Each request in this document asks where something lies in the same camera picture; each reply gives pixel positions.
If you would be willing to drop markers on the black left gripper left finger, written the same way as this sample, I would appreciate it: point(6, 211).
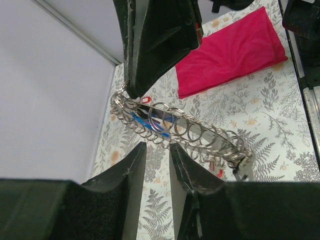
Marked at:
point(106, 207)

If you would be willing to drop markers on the red key tag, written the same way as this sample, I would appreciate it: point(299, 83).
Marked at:
point(145, 99)
point(217, 168)

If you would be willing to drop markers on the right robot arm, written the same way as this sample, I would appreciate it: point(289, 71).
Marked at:
point(157, 34)

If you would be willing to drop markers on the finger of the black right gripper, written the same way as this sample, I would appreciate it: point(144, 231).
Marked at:
point(127, 15)
point(165, 32)

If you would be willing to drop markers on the right aluminium frame post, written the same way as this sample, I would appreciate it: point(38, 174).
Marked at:
point(77, 31)

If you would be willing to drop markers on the red cloth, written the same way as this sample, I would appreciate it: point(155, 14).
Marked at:
point(246, 46)

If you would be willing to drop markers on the blue key tag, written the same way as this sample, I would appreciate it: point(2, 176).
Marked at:
point(142, 117)

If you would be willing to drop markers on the floral table mat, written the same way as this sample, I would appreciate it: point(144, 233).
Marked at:
point(265, 108)

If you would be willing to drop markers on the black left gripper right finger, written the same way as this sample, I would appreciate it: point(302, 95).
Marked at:
point(208, 208)

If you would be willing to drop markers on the large silver keyring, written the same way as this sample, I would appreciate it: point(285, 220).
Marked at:
point(207, 143)

